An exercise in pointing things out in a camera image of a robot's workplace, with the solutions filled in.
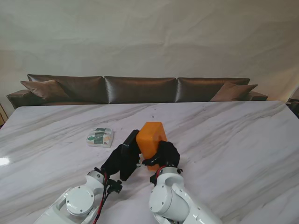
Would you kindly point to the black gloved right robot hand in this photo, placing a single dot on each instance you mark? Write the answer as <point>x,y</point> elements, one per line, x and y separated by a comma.
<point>169,154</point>

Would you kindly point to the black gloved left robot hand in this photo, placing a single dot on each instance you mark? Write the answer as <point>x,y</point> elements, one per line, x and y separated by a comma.
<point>112,161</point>

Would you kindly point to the orange tissue box cover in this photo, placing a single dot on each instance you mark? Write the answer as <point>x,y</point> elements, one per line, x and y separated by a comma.
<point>149,140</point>

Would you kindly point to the white green tissue pack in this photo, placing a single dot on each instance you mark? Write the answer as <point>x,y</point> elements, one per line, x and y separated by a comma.
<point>100,137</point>

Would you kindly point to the black tissue box base plate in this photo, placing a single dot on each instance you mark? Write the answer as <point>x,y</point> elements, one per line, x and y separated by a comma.
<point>130,141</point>

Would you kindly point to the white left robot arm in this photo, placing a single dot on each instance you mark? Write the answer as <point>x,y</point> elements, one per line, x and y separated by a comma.
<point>77,205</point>

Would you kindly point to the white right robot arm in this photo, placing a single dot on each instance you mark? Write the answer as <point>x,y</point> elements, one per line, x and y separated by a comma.
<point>172,203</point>

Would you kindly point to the brown sofa back cushion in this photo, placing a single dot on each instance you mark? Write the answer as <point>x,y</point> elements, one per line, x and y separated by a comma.
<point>81,88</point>
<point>198,89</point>
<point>140,89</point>

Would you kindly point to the brown throw pillow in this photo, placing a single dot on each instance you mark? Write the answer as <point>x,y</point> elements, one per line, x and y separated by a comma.
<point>233,92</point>
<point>44,89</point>

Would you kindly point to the brown leather sofa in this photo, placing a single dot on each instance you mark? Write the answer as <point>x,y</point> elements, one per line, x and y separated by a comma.
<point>21,99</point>

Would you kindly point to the wooden furniture piece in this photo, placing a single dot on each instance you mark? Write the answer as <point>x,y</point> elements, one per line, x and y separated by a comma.
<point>2,114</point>

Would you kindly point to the dark furniture piece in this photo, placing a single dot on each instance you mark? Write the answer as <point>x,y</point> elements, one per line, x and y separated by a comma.
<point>294,106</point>

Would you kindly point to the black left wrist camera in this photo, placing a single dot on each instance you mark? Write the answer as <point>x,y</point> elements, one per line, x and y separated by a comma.
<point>115,186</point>

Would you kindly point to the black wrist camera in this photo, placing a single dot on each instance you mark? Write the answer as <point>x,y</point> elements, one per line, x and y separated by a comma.
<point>153,179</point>
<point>115,186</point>

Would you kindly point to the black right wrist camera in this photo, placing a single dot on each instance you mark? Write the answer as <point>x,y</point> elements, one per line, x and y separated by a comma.
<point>153,179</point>

